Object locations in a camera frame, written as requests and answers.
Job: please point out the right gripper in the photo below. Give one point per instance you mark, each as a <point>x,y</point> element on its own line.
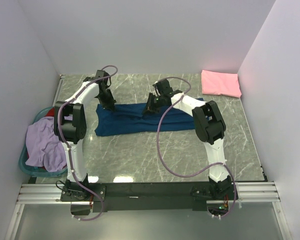
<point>150,108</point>

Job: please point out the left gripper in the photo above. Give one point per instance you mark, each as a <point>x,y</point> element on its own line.
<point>110,105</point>

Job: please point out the blue t shirt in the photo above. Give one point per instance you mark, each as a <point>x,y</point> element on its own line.
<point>128,119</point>

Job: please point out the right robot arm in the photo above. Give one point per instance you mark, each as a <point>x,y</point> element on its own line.
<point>209,127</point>

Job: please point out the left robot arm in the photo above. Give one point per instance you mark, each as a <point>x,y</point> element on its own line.
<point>70,126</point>

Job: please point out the red t shirt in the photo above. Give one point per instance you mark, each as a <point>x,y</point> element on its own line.
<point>50,113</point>

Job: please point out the folded pink t shirt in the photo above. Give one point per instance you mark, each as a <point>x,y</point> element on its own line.
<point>220,84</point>

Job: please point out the lavender t shirt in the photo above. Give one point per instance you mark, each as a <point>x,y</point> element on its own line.
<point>43,147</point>

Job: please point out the black base beam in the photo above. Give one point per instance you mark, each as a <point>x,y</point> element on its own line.
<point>130,196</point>

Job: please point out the teal laundry basket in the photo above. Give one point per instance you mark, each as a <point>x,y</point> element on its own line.
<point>37,171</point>

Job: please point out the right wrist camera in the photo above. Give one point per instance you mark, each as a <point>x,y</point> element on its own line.
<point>162,88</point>

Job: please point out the right aluminium rail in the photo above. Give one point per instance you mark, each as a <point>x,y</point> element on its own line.
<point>255,214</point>

